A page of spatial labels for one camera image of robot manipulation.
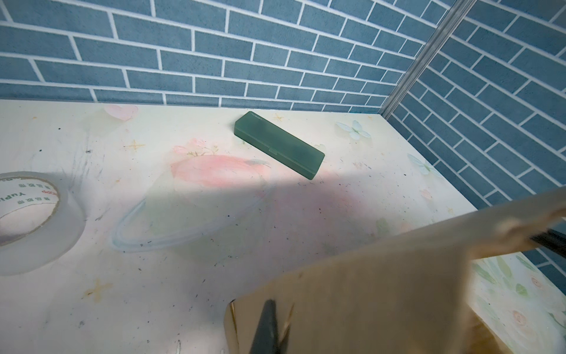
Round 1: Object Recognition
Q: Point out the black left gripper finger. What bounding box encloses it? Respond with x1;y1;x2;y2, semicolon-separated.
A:
249;299;280;354

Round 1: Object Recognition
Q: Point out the brown cardboard box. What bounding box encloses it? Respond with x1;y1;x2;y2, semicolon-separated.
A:
224;188;565;353

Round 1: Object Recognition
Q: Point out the dark green flat block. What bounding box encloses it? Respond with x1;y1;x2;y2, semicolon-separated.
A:
234;112;325;180

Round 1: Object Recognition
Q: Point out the clear tape roll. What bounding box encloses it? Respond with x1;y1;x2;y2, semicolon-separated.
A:
1;171;86;276

